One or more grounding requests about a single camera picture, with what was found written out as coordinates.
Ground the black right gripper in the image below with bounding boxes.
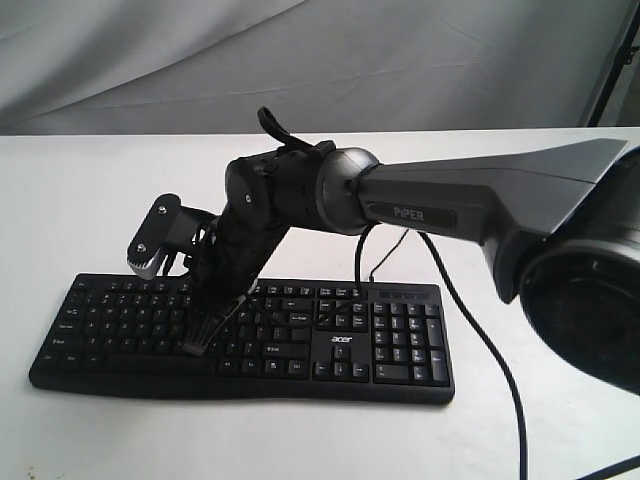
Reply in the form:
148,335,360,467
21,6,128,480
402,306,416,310
183,209,285,356

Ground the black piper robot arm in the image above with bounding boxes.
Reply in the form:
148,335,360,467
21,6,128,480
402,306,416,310
189,108,639,393

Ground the black acer keyboard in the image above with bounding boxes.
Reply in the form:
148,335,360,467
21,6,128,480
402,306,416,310
28,274,455,405

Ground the grey backdrop cloth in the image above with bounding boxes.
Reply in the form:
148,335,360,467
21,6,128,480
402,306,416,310
1,1,636,135

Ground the black tripod stand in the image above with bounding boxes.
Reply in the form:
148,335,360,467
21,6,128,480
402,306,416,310
584,1,639,127

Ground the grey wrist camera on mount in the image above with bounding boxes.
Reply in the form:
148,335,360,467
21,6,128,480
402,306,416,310
127,193,217,281

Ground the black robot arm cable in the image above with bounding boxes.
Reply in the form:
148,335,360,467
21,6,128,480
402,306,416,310
264,224,527,480

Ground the black USB cable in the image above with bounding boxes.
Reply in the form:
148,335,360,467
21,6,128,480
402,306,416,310
368,229,416,284

